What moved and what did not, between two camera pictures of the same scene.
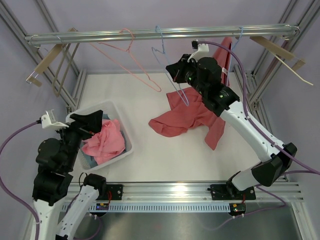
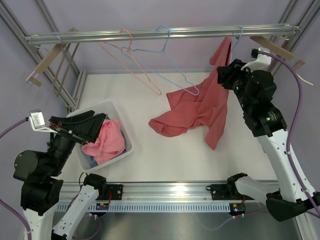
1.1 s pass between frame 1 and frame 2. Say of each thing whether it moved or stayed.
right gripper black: moved
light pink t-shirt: stayed
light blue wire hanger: moved
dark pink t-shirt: stayed
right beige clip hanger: stayed
